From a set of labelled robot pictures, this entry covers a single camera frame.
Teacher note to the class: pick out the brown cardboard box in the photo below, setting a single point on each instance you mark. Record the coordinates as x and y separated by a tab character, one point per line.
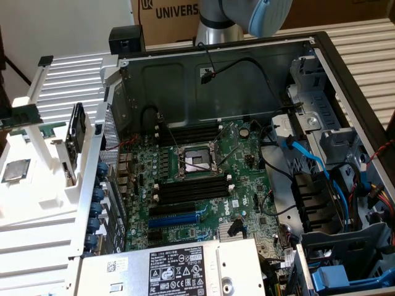
339	12

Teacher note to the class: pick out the silver power supply unit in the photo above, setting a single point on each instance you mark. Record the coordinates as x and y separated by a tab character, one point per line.
172	268

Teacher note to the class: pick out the thin metal locking lever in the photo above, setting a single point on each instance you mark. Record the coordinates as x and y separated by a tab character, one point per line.
230	155
168	130

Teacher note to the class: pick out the cardboard box Universal print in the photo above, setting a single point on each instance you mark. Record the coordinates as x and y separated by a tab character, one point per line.
166	27

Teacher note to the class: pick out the green motherboard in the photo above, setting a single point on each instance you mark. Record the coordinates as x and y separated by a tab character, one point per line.
247	191

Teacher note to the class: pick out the green RAM stick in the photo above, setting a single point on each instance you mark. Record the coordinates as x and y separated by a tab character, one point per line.
51	131
21	115

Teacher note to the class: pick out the disk bay blue rails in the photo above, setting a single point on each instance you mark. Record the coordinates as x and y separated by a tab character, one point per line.
345	246

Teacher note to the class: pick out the long black expansion slot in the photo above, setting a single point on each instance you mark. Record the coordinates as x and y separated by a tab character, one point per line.
172	209

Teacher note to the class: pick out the white parts rack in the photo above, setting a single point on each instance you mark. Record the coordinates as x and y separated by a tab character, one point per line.
49	185

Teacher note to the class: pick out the open grey PC case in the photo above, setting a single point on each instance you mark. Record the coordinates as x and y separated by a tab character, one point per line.
172	86

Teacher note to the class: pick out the CPU socket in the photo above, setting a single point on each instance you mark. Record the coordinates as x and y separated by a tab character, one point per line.
197	160

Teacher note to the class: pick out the blue card retention clip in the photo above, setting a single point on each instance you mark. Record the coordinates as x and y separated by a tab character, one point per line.
96	207
97	193
91	240
93	225
102	169

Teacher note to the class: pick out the grey metal disk bay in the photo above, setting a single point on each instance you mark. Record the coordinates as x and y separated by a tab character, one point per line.
314	101

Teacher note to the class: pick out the silver finned heat sink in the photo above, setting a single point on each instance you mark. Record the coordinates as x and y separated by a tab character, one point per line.
225	229

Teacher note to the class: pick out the black plastic fan shroud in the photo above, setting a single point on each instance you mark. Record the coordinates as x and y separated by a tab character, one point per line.
314	200

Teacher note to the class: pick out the blue expansion slot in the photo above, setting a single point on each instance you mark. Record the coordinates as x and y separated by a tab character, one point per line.
172	220

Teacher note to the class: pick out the RAM slot black latches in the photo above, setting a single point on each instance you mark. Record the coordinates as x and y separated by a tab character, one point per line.
191	130
191	139
191	193
191	183

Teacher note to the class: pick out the black plastic block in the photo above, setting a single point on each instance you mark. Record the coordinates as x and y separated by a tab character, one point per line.
126	40

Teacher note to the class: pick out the coin cell battery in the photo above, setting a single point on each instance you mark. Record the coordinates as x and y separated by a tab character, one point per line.
244	132

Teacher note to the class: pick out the RAM slot white latches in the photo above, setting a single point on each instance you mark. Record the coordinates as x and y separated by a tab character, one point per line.
191	126
191	135
191	188
191	198

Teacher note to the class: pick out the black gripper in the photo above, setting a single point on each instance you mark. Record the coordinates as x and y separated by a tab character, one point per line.
2	77

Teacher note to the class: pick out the short black expansion slot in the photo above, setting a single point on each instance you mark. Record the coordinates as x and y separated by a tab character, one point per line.
154	236

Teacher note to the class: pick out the black graphics card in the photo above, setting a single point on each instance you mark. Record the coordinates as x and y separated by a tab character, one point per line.
77	129

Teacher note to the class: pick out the silver CPU chip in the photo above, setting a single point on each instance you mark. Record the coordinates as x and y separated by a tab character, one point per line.
15	170

